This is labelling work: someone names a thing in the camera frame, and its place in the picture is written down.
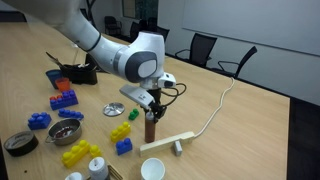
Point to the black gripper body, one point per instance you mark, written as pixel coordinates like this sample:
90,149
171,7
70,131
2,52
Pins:
156,108

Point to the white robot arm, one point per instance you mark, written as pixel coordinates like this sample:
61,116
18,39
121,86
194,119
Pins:
140,63

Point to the green toy block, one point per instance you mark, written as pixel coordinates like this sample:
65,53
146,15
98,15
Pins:
133,114

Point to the white power strip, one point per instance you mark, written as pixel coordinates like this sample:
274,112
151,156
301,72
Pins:
166,143

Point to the silver metal lid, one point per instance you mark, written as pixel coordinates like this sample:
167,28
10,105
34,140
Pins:
113,109

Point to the white power adapter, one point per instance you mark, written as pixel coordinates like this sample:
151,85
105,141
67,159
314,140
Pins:
177,148

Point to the small blue toy block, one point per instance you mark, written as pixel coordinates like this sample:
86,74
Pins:
123,146

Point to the white mug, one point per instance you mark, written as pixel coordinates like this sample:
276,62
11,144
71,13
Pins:
152,169

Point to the black office chair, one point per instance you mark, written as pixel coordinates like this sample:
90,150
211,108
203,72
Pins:
221,70
199,52

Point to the black utensil holder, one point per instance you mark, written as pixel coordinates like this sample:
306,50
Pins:
80,75

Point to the large yellow toy block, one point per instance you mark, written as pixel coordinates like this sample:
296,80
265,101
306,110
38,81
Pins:
78,151

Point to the blue orange toy block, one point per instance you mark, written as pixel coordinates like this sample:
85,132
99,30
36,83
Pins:
65,99

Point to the long blue toy block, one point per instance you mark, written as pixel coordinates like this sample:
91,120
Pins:
66,113

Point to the small steel pot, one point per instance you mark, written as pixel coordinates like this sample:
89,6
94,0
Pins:
64,132

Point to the orange cup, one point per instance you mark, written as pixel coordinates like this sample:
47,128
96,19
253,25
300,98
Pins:
63,84

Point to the blue cup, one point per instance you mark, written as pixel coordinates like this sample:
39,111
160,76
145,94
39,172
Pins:
53,75

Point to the blue wide toy block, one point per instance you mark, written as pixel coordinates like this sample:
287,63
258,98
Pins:
39,121

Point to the black tape roll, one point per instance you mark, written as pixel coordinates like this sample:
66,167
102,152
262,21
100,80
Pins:
21,143

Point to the whiteboard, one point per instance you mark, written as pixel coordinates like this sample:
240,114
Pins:
287,24

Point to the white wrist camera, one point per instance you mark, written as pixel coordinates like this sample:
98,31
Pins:
138,95

